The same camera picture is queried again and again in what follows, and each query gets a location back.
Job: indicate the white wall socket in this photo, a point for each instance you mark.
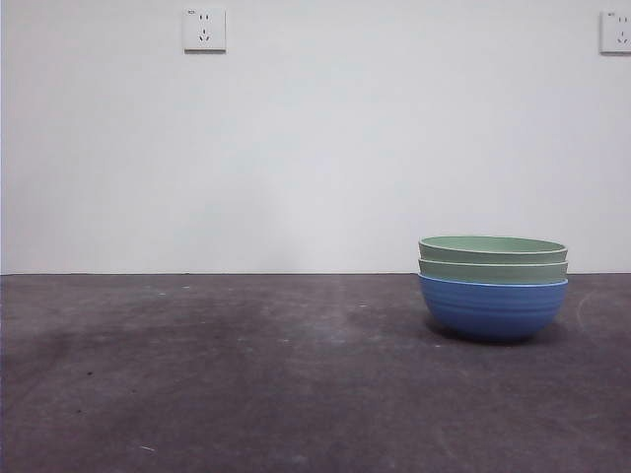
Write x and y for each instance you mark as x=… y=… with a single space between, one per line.
x=616 y=32
x=205 y=29

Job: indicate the blue ribbed bowl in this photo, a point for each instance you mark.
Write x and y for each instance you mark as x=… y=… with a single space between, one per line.
x=493 y=310

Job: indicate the green ribbed bowl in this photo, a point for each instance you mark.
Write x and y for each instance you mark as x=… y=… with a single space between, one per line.
x=493 y=272
x=493 y=246

